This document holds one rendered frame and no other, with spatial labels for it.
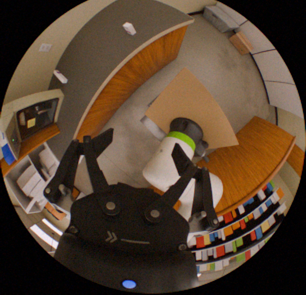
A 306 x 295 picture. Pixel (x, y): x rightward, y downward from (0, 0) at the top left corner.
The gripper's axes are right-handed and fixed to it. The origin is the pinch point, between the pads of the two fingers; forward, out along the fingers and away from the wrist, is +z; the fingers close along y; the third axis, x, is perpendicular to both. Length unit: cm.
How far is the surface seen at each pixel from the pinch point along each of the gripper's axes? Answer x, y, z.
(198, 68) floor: 87, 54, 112
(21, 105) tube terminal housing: 4, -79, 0
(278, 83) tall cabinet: 155, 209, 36
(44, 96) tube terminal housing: 8, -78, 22
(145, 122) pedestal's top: -1.8, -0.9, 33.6
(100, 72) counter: 23, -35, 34
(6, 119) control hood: -1, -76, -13
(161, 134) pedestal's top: -6.3, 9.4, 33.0
